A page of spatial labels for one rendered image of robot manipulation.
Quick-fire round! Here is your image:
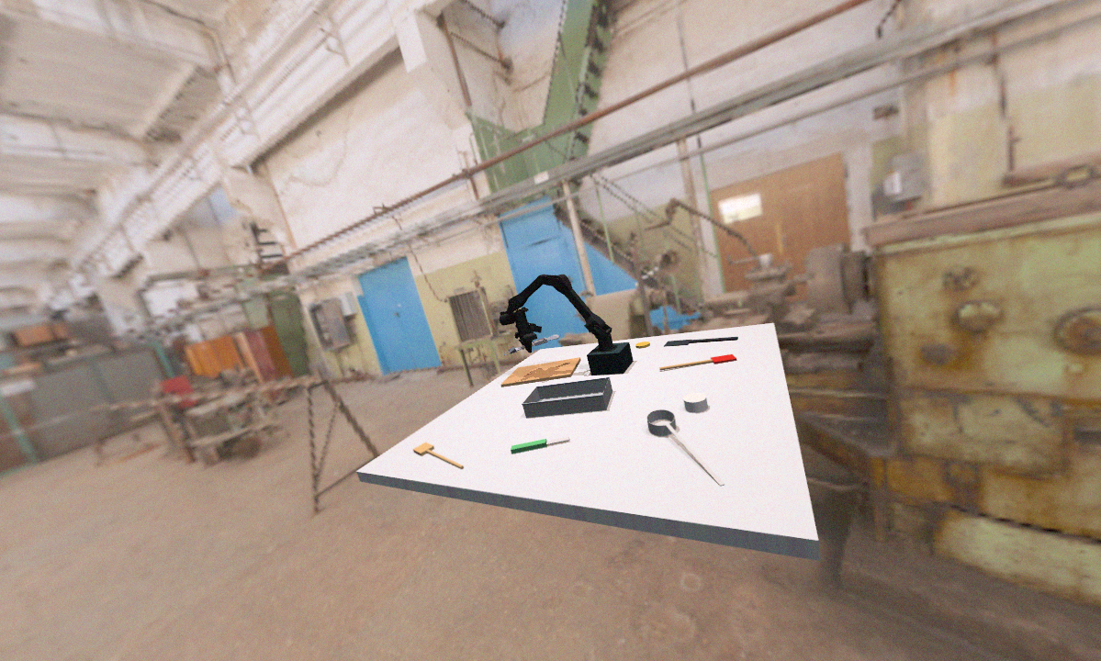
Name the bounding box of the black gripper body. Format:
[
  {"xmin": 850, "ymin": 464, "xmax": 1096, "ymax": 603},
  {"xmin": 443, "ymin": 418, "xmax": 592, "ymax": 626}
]
[{"xmin": 514, "ymin": 321, "xmax": 537, "ymax": 342}]

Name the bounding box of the short grey cylinder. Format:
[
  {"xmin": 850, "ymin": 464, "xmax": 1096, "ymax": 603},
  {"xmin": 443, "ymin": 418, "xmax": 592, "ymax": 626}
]
[{"xmin": 683, "ymin": 393, "xmax": 708, "ymax": 413}]

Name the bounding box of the grey long-handled saucepan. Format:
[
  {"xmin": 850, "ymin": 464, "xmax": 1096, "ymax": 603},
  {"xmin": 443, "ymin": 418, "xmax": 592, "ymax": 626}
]
[{"xmin": 647, "ymin": 409, "xmax": 724, "ymax": 486}]

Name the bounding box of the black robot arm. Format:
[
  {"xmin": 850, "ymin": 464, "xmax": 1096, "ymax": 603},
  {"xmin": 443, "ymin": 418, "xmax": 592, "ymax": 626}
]
[{"xmin": 500, "ymin": 274, "xmax": 615, "ymax": 351}]

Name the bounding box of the light wooden board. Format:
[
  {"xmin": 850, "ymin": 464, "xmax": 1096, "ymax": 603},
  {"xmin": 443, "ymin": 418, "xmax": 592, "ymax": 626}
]
[{"xmin": 501, "ymin": 357, "xmax": 580, "ymax": 387}]

